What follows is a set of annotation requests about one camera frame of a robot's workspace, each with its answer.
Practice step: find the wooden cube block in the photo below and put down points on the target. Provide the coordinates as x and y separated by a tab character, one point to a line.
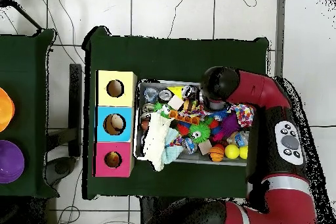
205	147
176	102

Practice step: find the purple spiky ball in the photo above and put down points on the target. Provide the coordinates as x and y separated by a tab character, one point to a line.
228	127

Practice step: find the yellow ball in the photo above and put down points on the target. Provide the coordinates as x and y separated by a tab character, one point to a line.
243	152
232	152

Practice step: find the silver metal can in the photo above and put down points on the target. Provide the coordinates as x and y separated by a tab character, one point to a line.
165	95
189	92

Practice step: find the yellow plastic block toy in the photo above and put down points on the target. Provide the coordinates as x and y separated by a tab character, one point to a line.
176	91

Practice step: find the cream yellow waffle cloth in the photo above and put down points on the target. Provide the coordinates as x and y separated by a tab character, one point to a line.
156	140

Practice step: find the yellow plush duck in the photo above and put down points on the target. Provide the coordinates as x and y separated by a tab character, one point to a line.
113	159

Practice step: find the small orange basketball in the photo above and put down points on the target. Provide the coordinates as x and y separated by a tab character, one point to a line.
217	154

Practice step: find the wooden box with three holes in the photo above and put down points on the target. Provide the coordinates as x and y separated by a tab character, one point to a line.
116	106

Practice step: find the dark green table cloth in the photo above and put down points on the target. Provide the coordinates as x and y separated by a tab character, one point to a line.
178	56
26	77

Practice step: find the green spiky ball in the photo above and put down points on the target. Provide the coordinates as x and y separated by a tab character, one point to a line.
164	109
198	132

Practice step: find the small orange plastic block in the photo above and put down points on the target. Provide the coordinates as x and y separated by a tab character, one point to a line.
184	117

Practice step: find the colourful patterned cloth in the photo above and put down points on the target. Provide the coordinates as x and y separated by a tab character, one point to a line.
242	114

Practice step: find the mint green waffle cloth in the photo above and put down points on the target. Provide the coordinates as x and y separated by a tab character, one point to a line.
172	153

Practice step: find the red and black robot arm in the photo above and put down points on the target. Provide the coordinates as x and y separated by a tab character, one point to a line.
262	108

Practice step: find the orange plate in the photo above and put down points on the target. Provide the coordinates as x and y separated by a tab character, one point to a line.
5	109

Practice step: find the purple plate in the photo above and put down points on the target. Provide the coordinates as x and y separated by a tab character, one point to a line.
9	162

